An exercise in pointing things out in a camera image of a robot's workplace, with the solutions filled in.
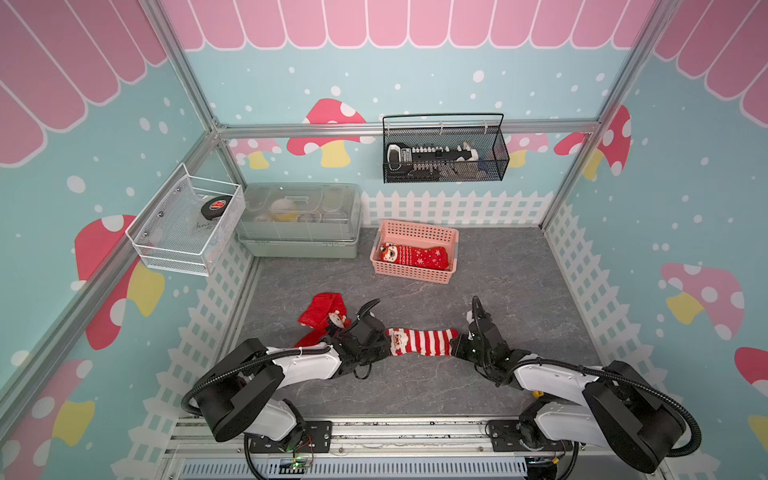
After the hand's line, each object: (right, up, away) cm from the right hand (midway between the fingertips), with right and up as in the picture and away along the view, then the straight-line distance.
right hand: (448, 341), depth 90 cm
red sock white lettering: (-4, +25, +18) cm, 31 cm away
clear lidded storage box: (-49, +38, +13) cm, 63 cm away
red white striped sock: (-7, 0, -2) cm, 7 cm away
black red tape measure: (-64, +39, -11) cm, 75 cm away
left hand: (-17, -3, -1) cm, 18 cm away
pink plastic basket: (-8, +34, +26) cm, 43 cm away
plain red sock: (-41, +7, +6) cm, 42 cm away
